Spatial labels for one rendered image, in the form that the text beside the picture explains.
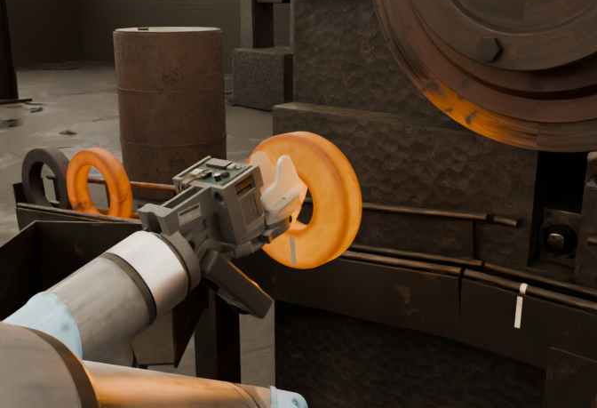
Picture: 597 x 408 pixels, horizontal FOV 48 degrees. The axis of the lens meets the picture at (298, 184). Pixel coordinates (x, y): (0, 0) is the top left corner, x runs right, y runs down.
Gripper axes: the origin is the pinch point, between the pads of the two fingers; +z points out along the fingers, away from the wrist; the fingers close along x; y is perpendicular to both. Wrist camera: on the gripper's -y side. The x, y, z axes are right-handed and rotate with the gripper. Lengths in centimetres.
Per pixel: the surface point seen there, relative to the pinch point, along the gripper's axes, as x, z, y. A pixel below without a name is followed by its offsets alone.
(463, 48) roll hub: -15.0, 12.5, 12.0
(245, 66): 403, 395, -142
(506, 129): -16.8, 18.2, 0.5
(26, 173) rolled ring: 95, 14, -21
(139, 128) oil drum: 235, 142, -80
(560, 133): -22.8, 18.2, 0.6
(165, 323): 22.9, -7.9, -22.0
